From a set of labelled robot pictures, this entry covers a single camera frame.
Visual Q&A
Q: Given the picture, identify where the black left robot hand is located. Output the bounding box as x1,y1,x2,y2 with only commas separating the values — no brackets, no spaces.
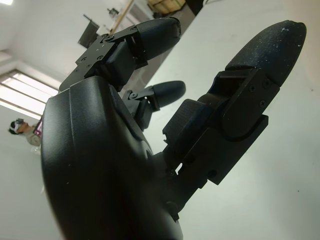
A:
39,17,308,240

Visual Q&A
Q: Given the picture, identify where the person with white headset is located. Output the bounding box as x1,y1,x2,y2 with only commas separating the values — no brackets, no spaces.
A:
7,118,43,147

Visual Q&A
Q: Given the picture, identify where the black flat panel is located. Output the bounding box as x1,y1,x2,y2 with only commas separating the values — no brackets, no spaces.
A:
78,14,100,48

